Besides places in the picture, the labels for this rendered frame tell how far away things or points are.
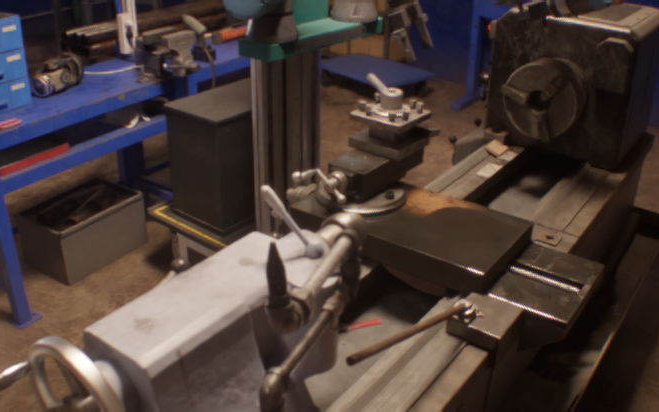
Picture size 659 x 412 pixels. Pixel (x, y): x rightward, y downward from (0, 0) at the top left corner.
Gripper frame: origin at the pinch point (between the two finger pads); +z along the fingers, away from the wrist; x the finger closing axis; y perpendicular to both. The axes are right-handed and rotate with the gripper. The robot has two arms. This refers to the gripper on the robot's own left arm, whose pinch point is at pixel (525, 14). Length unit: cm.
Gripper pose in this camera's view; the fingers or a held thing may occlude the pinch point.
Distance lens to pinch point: 226.1
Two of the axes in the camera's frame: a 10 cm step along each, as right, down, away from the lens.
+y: 3.1, 9.3, 2.0
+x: 8.4, -3.6, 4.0
